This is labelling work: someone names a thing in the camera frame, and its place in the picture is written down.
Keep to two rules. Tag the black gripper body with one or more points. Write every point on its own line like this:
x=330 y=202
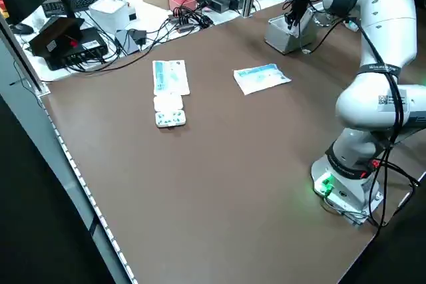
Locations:
x=299 y=6

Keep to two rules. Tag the aluminium first-aid case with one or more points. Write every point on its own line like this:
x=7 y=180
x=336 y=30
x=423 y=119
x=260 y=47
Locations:
x=283 y=39

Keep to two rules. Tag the white disinfectant bottle green band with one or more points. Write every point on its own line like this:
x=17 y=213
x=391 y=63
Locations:
x=352 y=25

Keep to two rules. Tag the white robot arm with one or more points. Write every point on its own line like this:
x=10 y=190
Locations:
x=389 y=14

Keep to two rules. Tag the open white plastic pill box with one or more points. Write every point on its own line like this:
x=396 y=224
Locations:
x=169 y=111

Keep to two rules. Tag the wide blue-white flat packet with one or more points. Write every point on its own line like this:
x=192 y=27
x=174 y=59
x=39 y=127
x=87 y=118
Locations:
x=259 y=79

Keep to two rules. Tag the dark usb hub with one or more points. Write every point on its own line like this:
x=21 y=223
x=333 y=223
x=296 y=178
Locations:
x=184 y=27

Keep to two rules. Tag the red box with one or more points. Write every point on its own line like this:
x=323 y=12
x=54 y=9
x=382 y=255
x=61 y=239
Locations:
x=181 y=1

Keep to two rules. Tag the long blue-white flat packet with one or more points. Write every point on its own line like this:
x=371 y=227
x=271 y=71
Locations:
x=169 y=78

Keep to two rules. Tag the black plug adapter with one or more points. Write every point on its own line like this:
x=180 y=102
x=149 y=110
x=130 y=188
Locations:
x=138 y=35

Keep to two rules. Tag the grey power adapter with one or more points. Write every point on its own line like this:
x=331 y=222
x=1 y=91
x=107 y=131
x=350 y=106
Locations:
x=126 y=43

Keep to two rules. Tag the white cube box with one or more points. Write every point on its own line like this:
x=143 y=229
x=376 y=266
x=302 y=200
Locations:
x=110 y=14

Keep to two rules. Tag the black keyboard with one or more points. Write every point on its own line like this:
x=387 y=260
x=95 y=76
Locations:
x=83 y=3

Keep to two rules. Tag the dark tilted plate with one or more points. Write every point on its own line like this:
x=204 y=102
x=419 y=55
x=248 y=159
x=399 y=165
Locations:
x=53 y=36

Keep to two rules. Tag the black mouse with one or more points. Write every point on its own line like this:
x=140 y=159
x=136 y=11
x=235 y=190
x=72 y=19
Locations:
x=20 y=28

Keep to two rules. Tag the black network switch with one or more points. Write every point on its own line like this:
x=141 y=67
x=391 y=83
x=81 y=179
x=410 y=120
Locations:
x=93 y=43

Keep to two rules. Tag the aluminium table edge rail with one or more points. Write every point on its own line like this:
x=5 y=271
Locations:
x=80 y=197

